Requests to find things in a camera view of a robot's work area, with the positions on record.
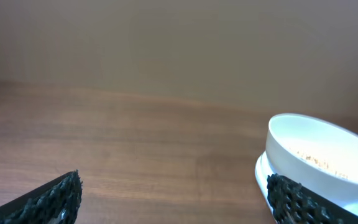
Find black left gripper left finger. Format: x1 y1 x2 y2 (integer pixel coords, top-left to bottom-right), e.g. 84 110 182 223
0 170 83 224

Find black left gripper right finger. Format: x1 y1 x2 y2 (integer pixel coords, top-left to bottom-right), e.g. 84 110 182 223
267 174 358 224

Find white digital kitchen scale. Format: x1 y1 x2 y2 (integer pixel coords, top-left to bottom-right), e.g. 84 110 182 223
255 152 358 217

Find soybeans in white bowl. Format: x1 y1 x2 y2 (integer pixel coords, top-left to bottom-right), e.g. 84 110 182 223
295 149 349 179

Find white round bowl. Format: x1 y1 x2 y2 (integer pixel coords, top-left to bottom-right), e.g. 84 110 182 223
265 113 358 203

